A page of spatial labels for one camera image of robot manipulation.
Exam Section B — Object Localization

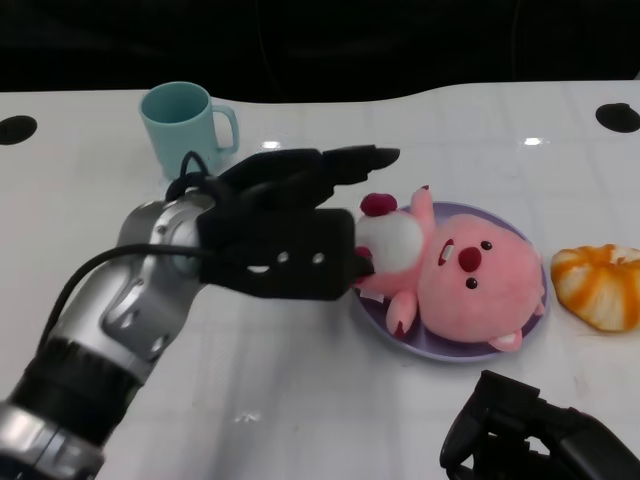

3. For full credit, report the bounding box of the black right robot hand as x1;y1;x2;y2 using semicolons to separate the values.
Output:
439;369;640;480

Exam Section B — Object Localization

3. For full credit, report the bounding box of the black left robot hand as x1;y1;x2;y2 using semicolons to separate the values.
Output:
197;144;402;302

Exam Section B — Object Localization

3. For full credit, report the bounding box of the pink plush beaver doll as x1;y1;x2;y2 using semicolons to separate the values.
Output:
353;184;546;354

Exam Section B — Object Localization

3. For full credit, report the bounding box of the lavender plastic plate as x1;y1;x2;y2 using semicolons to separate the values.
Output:
349;200;551;365

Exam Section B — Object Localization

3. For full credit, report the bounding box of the teal plastic mug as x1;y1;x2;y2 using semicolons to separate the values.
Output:
139;81;240;181

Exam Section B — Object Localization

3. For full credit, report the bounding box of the orange white striped bun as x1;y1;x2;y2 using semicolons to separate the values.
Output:
550;243;640;333

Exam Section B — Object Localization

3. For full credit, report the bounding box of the black table grommet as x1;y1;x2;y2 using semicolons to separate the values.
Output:
594;102;640;134
0;115;38;146

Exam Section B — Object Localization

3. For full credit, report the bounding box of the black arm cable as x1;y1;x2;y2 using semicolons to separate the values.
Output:
39;149;221;351

